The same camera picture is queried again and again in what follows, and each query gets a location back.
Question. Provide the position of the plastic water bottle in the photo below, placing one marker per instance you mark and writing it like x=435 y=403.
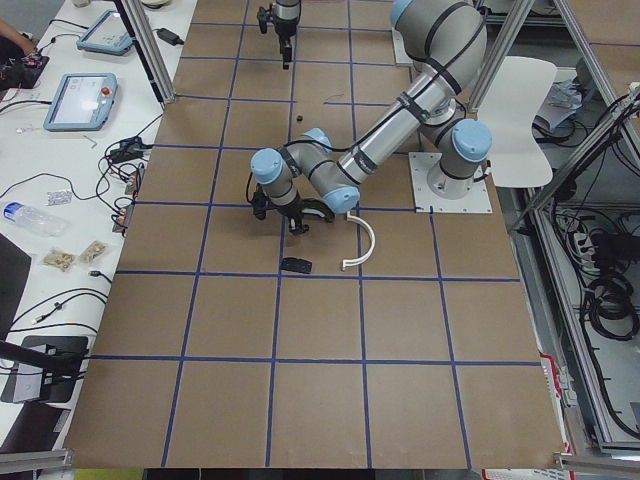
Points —
x=33 y=220

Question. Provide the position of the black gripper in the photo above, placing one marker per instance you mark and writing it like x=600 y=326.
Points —
x=284 y=31
x=294 y=208

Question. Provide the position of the aluminium frame post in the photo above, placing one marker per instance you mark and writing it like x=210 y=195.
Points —
x=140 y=31

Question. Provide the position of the teach pendant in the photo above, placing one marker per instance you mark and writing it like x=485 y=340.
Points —
x=82 y=102
x=107 y=35

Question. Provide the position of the far teach pendant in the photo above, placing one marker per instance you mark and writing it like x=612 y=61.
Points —
x=107 y=35

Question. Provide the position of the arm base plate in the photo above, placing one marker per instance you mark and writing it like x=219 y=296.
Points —
x=435 y=192
x=401 y=56

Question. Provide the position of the green brake shoe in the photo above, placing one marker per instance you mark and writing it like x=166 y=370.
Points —
x=318 y=208

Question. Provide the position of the black brake pad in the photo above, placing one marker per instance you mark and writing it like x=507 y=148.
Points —
x=296 y=265

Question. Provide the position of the white plastic chair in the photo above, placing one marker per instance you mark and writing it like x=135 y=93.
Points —
x=508 y=109

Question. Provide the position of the black power adapter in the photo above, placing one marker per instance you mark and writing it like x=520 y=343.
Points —
x=169 y=36

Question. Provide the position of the near teach pendant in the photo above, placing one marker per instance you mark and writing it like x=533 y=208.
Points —
x=82 y=102

